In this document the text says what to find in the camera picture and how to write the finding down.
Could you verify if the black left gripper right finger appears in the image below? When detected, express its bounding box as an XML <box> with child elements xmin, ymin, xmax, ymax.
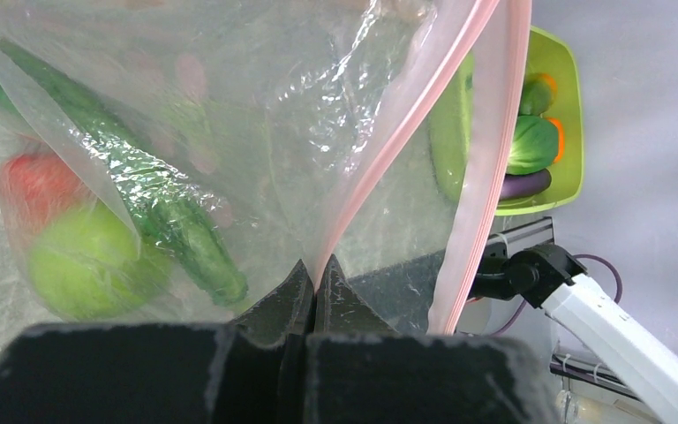
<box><xmin>305</xmin><ymin>257</ymin><xmax>559</xmax><ymax>423</ymax></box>

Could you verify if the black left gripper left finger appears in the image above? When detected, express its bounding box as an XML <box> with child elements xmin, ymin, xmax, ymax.
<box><xmin>0</xmin><ymin>263</ymin><xmax>314</xmax><ymax>423</ymax></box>

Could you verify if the green cucumber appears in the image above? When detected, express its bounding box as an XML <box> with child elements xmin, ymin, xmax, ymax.
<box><xmin>0</xmin><ymin>38</ymin><xmax>248</xmax><ymax>307</ymax></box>

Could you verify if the green apple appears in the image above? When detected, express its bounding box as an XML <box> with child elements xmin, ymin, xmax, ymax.
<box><xmin>26</xmin><ymin>203</ymin><xmax>172</xmax><ymax>321</ymax></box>

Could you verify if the clear zip top bag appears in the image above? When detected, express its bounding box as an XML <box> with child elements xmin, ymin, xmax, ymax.
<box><xmin>0</xmin><ymin>1</ymin><xmax>532</xmax><ymax>335</ymax></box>

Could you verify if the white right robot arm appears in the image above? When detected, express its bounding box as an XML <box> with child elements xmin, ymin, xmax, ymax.
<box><xmin>304</xmin><ymin>245</ymin><xmax>678</xmax><ymax>423</ymax></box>

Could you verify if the lime green food tray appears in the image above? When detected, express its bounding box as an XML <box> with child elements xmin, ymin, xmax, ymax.
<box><xmin>427</xmin><ymin>26</ymin><xmax>584</xmax><ymax>216</ymax></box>

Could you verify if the purple eggplant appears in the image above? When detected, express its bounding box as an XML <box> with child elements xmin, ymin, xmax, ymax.
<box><xmin>499</xmin><ymin>169</ymin><xmax>553</xmax><ymax>201</ymax></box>

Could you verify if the white green bok choy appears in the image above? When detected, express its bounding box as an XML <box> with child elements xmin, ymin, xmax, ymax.
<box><xmin>506</xmin><ymin>116</ymin><xmax>560</xmax><ymax>175</ymax></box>

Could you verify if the orange fruit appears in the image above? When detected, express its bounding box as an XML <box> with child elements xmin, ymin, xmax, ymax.
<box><xmin>546</xmin><ymin>117</ymin><xmax>566</xmax><ymax>165</ymax></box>

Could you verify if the green orange mango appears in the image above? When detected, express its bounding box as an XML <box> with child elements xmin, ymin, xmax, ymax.
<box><xmin>518</xmin><ymin>73</ymin><xmax>558</xmax><ymax>116</ymax></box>

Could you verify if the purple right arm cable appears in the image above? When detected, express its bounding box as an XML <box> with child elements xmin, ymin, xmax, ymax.
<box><xmin>491</xmin><ymin>253</ymin><xmax>624</xmax><ymax>337</ymax></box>

